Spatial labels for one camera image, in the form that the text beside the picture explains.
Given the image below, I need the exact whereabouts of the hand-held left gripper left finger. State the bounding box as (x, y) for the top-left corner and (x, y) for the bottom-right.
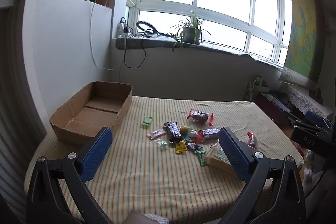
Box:
(26, 127), (113, 224)

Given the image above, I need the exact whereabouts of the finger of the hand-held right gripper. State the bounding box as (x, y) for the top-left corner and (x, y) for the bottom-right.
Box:
(287, 116), (328, 133)
(304, 110), (333, 128)

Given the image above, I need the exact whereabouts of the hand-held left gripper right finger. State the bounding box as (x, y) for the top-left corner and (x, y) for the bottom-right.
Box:
(218, 126), (306, 224)

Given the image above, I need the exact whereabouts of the clear cracker packet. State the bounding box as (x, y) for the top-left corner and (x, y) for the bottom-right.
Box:
(205, 140), (234, 169)

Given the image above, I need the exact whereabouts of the small red-edged snack packet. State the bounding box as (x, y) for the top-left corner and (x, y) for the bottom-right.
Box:
(245, 132), (258, 151)

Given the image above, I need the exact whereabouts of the brown cardboard box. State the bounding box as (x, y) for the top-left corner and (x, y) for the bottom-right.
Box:
(49, 81), (133, 146)

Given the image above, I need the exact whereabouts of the green-white snack packet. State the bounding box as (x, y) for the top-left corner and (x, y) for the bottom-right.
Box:
(197, 149), (208, 166)

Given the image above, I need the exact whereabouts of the dark chocolate bar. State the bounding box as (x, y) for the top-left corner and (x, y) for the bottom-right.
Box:
(163, 121), (183, 142)
(198, 128), (220, 139)

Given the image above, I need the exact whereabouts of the white lace cloth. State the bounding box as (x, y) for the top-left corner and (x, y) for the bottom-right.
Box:
(285, 84), (334, 119)

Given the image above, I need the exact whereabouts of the dark figurine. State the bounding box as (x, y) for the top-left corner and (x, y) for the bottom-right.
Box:
(308, 88), (324, 105)

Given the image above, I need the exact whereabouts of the dark wooden cabinet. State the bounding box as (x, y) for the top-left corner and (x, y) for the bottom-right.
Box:
(256, 93), (297, 132)

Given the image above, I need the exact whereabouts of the small dark snack packet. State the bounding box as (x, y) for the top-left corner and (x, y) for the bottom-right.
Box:
(186, 143), (204, 152)

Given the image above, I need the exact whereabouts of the red-green snack packet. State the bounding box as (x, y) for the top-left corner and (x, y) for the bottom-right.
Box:
(187, 130), (204, 143)

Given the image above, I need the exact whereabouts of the red-edged brown snack packet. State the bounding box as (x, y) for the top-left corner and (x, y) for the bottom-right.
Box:
(186, 109), (214, 126)

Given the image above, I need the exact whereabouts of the yellow-green snack packet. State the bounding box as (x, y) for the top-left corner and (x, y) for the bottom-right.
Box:
(175, 140), (187, 154)

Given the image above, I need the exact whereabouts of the floral cloth bag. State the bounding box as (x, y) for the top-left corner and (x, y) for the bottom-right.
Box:
(243, 76), (271, 102)

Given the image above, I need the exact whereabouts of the pink snack packet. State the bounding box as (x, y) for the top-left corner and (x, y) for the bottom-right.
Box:
(147, 129), (167, 140)

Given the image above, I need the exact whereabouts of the small green candy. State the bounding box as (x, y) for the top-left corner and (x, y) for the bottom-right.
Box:
(156, 139), (170, 150)

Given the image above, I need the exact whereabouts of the white slatted panel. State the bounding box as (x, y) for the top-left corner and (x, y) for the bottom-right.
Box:
(0, 11), (50, 203)

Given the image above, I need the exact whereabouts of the white wardrobe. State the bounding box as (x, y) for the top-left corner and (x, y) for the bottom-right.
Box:
(22, 0), (137, 132)

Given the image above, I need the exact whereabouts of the white charger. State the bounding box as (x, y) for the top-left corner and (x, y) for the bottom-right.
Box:
(118, 17), (132, 38)

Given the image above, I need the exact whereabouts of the potted spider plant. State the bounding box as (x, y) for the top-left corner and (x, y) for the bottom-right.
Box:
(169, 10), (212, 52)

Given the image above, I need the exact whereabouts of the white framed window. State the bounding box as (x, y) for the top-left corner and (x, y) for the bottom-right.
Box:
(126, 0), (292, 65)

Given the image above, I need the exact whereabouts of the wall map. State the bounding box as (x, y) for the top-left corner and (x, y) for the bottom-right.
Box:
(278, 0), (323, 88)

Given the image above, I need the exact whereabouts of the black cable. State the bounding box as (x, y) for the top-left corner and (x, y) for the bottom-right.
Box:
(123, 35), (147, 69)

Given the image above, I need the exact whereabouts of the white cable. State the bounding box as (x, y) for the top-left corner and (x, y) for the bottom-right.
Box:
(89, 0), (124, 71)

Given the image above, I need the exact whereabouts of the black ring light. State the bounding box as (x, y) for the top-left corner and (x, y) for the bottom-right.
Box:
(136, 20), (154, 37)

